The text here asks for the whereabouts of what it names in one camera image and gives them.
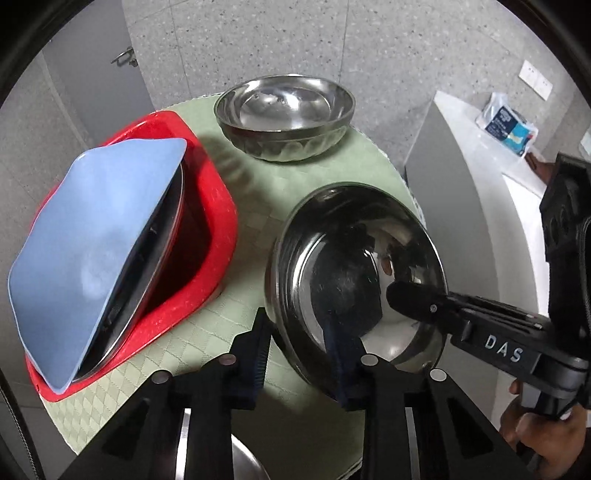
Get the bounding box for person's right hand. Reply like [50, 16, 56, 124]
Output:
[499, 380, 590, 479]

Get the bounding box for grey door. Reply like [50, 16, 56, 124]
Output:
[42, 1, 153, 148]

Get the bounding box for green table mat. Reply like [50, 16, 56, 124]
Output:
[45, 96, 416, 479]

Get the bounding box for red plastic tray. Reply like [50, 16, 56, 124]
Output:
[25, 110, 238, 402]

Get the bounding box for white counter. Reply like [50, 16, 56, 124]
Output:
[403, 89, 555, 416]

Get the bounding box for metal door handle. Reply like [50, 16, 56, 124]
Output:
[111, 46, 138, 68]

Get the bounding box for blue plastic plate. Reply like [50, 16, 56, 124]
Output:
[7, 138, 187, 394]

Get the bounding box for blue white tissue pack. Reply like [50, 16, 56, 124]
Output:
[476, 92, 539, 157]

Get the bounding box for white wall socket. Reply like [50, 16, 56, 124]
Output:
[519, 60, 553, 101]

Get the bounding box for brown object on counter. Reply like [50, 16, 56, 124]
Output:
[525, 151, 555, 185]

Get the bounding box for steel bowl bottom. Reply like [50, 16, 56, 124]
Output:
[231, 435, 270, 480]

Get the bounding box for large steel bowl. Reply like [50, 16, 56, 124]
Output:
[73, 167, 184, 383]

